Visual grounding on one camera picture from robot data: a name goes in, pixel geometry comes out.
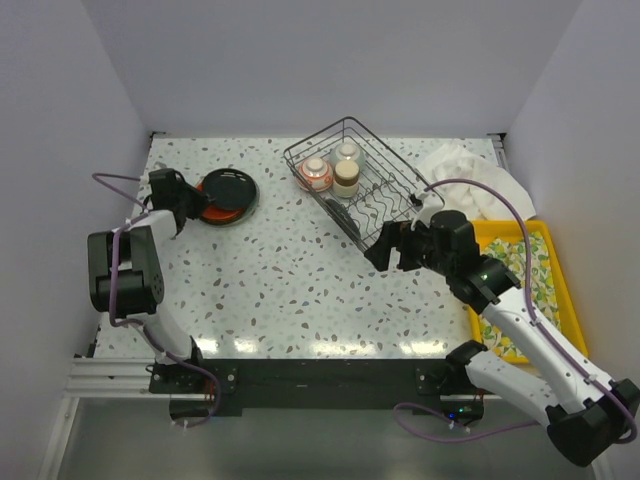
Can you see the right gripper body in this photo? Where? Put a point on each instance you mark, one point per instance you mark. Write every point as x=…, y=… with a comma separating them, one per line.
x=421, y=236

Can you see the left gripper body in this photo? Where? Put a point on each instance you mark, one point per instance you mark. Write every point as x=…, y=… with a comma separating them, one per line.
x=182, y=199

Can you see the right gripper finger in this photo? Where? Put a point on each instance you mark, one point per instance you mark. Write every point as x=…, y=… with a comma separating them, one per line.
x=409, y=259
x=378, y=254

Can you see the orange plate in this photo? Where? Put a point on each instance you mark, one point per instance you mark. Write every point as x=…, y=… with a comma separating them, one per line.
x=220, y=216

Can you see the green floral plate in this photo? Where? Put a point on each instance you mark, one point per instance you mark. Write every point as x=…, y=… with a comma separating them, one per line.
x=249, y=211

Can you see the cream brown cup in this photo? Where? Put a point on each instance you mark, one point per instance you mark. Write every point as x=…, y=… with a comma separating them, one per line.
x=346, y=179

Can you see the white orange patterned bowl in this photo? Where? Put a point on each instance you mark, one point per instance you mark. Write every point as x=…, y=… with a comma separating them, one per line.
x=316, y=174

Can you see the dark blue plate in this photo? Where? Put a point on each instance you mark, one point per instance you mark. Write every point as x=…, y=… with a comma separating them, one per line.
x=343, y=219

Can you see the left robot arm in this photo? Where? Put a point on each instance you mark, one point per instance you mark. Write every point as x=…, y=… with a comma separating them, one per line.
x=126, y=280

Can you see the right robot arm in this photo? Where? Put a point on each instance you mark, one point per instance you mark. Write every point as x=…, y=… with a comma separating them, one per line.
x=583, y=409

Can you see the white towel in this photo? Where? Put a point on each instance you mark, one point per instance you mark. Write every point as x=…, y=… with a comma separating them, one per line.
x=455, y=161

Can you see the pale green ribbed cup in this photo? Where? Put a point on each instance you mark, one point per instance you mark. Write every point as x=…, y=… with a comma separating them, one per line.
x=347, y=151

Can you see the lemon print cloth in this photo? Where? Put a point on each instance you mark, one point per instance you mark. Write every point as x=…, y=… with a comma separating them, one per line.
x=543, y=294

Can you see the black wire dish rack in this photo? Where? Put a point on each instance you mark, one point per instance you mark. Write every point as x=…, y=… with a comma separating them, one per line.
x=385, y=184

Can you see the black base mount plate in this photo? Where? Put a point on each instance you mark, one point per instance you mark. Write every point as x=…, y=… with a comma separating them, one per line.
x=235, y=386

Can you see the aluminium frame rail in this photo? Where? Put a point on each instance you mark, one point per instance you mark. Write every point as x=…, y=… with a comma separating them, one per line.
x=91, y=378

